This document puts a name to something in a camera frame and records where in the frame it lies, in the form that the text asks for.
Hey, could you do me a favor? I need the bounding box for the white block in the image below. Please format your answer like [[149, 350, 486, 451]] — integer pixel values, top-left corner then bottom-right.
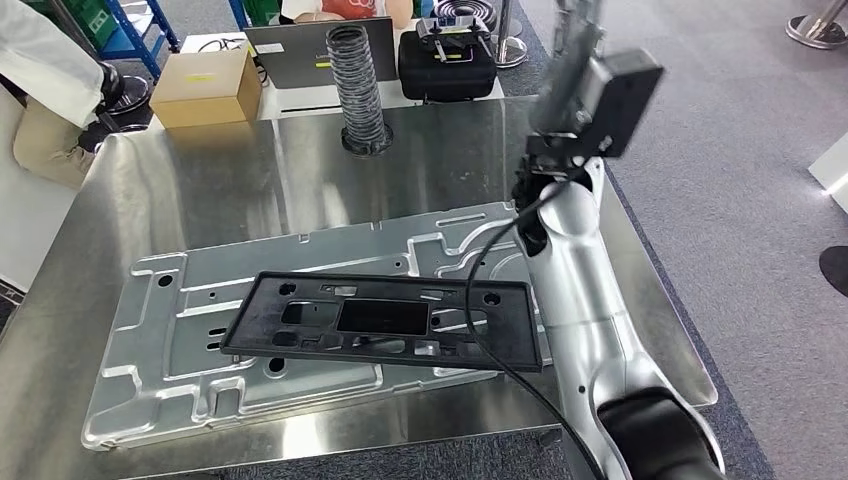
[[808, 131, 848, 215]]

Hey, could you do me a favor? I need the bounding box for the green crate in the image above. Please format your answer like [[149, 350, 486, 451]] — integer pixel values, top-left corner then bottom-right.
[[26, 0, 119, 49]]

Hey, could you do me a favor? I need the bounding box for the grey corrugated hose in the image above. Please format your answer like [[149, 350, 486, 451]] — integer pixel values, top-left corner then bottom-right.
[[325, 25, 395, 158]]

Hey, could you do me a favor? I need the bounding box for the chrome stanchion base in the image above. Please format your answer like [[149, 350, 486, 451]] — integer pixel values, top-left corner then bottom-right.
[[786, 0, 848, 51]]

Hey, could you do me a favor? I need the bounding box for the black coiled hose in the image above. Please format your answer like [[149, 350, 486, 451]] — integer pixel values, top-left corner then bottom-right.
[[433, 0, 499, 32]]

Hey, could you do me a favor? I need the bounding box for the grey and yellow handheld device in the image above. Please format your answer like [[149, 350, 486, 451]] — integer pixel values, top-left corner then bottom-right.
[[415, 16, 496, 64]]

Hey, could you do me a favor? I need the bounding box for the black bag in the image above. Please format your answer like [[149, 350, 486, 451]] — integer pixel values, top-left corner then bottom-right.
[[397, 29, 499, 104]]

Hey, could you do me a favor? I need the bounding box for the black stanchion base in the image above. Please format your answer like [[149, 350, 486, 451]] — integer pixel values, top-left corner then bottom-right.
[[818, 245, 848, 299]]

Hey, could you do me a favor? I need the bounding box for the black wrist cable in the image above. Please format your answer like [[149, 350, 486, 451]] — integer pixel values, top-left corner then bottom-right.
[[463, 180, 607, 480]]

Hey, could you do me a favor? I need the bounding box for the black office chair base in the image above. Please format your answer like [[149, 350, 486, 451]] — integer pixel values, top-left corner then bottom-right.
[[99, 74, 154, 118]]

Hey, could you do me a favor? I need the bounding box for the person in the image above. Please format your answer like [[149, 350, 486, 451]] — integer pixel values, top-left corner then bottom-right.
[[0, 0, 125, 191], [280, 0, 416, 30]]

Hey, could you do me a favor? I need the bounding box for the stamped silver metal plate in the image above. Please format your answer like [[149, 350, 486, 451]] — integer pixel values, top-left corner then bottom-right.
[[80, 201, 554, 453]]

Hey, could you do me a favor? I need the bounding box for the black plastic car part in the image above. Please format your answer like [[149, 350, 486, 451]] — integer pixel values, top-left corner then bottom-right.
[[219, 271, 545, 374]]

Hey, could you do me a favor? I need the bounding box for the stainless steel workbench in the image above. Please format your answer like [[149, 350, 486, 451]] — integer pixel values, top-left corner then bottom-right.
[[0, 95, 720, 480]]

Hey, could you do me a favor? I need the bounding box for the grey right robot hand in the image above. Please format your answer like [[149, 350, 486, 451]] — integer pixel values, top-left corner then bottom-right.
[[529, 0, 607, 135]]

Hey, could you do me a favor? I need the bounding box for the chrome stanchion post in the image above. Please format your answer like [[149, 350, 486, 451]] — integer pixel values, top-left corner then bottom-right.
[[492, 0, 530, 70]]

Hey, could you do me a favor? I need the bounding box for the brown cardboard box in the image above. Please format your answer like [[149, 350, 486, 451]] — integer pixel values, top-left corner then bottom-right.
[[148, 47, 264, 130]]

